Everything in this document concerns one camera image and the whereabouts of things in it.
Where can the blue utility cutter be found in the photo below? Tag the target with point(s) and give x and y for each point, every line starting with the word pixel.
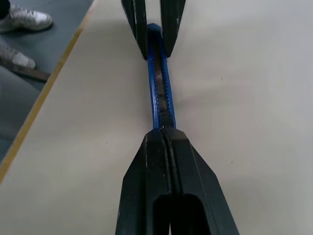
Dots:
pixel 153 102

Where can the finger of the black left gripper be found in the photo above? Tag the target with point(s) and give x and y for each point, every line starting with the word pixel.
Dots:
pixel 171 19
pixel 137 19

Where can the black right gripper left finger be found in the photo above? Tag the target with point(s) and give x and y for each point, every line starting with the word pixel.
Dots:
pixel 137 195

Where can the dark brown flat bar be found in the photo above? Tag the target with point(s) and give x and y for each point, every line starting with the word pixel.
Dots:
pixel 36 74

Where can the silver sneaker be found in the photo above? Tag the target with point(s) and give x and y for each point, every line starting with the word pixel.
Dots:
pixel 27 19
pixel 17 57

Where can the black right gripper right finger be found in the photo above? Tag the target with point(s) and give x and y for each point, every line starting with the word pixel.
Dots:
pixel 200 186

